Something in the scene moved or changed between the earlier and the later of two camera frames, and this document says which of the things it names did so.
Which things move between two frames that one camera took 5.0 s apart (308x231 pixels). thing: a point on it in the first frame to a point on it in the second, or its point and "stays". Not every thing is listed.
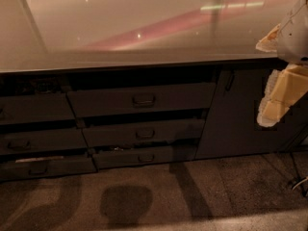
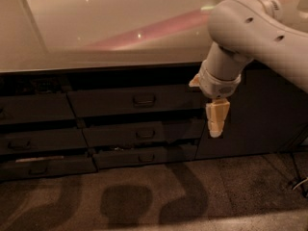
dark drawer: (137, 158) stays
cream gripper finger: (269, 42) to (216, 81)
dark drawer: (98, 136) stays
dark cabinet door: (232, 127) stays
